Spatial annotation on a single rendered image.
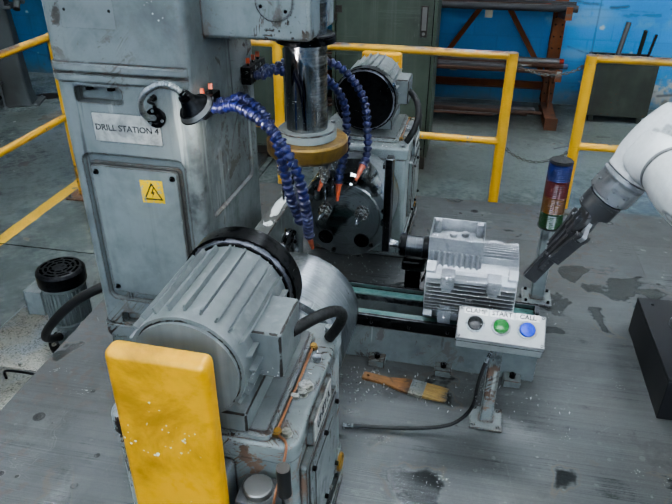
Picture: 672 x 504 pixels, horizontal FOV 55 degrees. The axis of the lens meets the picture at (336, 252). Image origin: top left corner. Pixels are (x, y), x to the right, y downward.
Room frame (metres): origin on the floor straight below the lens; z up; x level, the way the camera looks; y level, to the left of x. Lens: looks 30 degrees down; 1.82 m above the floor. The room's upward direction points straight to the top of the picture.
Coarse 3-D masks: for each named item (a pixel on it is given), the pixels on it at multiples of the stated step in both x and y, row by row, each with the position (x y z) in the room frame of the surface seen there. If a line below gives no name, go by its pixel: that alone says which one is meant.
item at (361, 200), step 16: (352, 160) 1.65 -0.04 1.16; (352, 176) 1.56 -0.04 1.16; (368, 176) 1.57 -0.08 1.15; (384, 176) 1.63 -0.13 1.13; (320, 192) 1.57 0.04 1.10; (352, 192) 1.55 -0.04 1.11; (368, 192) 1.55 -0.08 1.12; (320, 208) 1.55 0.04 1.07; (336, 208) 1.56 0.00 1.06; (352, 208) 1.55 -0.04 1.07; (368, 208) 1.54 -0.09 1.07; (320, 224) 1.57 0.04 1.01; (336, 224) 1.56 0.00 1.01; (352, 224) 1.55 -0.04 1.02; (368, 224) 1.54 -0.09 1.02; (320, 240) 1.58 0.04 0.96; (336, 240) 1.56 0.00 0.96; (352, 240) 1.55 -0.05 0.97; (368, 240) 1.54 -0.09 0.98
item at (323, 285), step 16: (304, 256) 1.13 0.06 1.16; (304, 272) 1.07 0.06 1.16; (320, 272) 1.09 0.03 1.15; (336, 272) 1.11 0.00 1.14; (304, 288) 1.02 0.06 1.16; (320, 288) 1.04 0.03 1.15; (336, 288) 1.07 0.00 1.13; (352, 288) 1.12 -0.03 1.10; (304, 304) 0.98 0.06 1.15; (320, 304) 1.00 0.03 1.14; (336, 304) 1.03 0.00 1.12; (352, 304) 1.08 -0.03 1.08; (352, 320) 1.06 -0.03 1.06
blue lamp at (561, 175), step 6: (552, 168) 1.51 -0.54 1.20; (558, 168) 1.50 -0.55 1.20; (564, 168) 1.50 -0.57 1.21; (570, 168) 1.50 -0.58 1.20; (552, 174) 1.51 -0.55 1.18; (558, 174) 1.50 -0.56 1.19; (564, 174) 1.50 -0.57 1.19; (570, 174) 1.51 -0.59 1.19; (552, 180) 1.51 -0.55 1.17; (558, 180) 1.50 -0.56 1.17; (564, 180) 1.50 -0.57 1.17; (570, 180) 1.51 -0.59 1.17
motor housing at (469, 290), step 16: (496, 256) 1.24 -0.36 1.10; (512, 256) 1.24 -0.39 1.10; (464, 272) 1.22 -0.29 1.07; (480, 272) 1.22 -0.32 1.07; (496, 272) 1.21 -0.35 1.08; (432, 288) 1.21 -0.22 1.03; (464, 288) 1.20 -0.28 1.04; (480, 288) 1.19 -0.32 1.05; (512, 288) 1.19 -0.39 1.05; (432, 304) 1.20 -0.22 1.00; (448, 304) 1.20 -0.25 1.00; (464, 304) 1.19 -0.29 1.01; (480, 304) 1.18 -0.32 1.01; (496, 304) 1.18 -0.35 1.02; (512, 304) 1.16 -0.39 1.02
